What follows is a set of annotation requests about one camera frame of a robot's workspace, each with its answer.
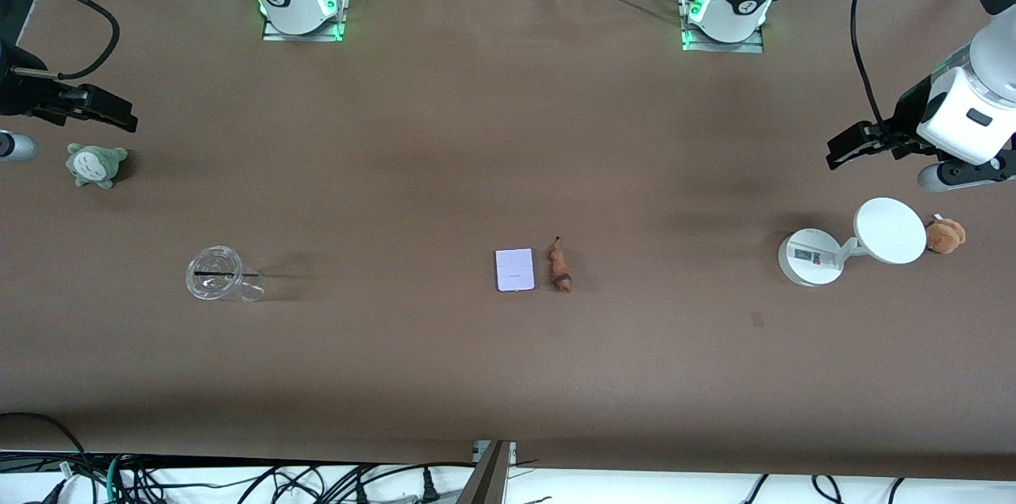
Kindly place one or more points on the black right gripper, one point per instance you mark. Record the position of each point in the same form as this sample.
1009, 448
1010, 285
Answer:
17, 94

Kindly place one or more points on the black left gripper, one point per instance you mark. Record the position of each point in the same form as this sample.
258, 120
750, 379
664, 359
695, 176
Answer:
907, 114

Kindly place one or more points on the white square card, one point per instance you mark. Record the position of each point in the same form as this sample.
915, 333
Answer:
514, 270

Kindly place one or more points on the green grey totoro plush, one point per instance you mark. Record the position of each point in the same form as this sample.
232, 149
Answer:
95, 165

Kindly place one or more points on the white round-headed stand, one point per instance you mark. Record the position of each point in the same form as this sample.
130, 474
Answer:
889, 230

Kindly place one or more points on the brown plush toy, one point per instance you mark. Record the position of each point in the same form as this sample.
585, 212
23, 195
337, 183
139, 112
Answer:
946, 236

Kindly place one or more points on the clear plastic lidded cup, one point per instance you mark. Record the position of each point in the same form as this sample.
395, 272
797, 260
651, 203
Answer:
214, 275

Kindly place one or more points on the black drinking straw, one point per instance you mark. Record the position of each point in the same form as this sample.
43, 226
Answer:
226, 275

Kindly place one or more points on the black power plug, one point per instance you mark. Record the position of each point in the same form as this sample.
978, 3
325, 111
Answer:
429, 486

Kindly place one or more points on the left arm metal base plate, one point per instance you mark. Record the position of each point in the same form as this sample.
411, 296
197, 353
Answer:
754, 46

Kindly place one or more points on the grey metal frame post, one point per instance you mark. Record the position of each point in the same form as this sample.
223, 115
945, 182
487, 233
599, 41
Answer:
488, 476

